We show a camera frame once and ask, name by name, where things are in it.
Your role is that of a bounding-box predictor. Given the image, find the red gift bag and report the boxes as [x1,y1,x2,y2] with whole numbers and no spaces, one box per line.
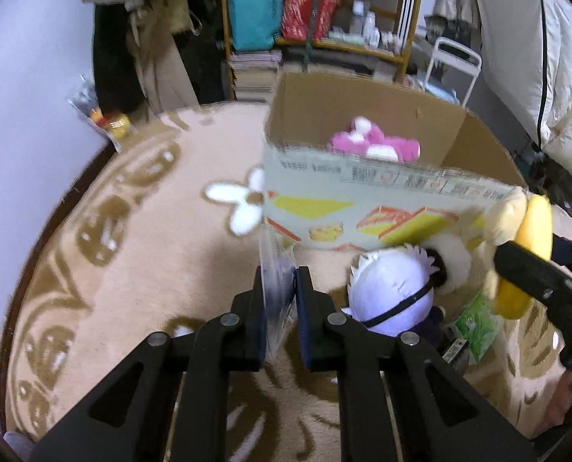
[282,0,342,42]

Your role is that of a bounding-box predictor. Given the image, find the white-haired dark plush doll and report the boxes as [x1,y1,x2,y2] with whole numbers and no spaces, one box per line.
[342,244,447,348]

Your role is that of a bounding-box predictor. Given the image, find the beige coat hanging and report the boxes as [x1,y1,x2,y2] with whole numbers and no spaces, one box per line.
[126,0,198,115]

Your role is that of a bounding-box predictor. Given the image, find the white softbox curtain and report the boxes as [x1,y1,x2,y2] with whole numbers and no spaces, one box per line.
[477,0,572,174]

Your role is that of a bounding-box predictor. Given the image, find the snack bags on floor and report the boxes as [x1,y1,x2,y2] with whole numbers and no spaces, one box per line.
[68,76,135,151]

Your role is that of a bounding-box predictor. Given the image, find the beige patterned rug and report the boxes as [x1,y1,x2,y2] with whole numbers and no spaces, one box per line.
[3,102,572,461]

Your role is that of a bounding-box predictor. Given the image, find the yellow plush toy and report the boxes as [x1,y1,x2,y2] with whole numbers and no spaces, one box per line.
[483,187,553,320]

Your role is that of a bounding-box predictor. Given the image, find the purple plush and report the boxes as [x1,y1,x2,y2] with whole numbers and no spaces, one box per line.
[260,225,296,361]

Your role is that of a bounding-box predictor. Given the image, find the wooden shelf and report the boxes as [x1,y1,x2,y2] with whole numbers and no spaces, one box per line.
[221,0,420,100]

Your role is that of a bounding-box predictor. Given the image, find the cardboard box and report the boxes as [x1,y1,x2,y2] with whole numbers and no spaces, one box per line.
[263,73,525,250]

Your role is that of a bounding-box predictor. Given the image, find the white utility cart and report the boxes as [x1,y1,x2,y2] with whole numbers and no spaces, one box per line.
[417,37,483,109]

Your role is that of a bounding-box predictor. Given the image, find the green tissue pack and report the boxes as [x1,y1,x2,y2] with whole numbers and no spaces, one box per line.
[454,292,503,364]

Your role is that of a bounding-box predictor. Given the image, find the white fluffy plush with yellow feet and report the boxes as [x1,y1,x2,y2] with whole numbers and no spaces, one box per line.
[422,233,486,295]

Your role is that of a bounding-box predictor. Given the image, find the pink white plush toy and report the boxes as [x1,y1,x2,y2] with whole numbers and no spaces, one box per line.
[327,117,422,163]

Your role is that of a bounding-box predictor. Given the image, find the stack of books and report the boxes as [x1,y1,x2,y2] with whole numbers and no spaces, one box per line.
[228,50,283,103]

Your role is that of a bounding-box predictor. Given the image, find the teal bag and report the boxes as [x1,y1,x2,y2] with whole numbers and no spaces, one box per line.
[227,0,284,52]

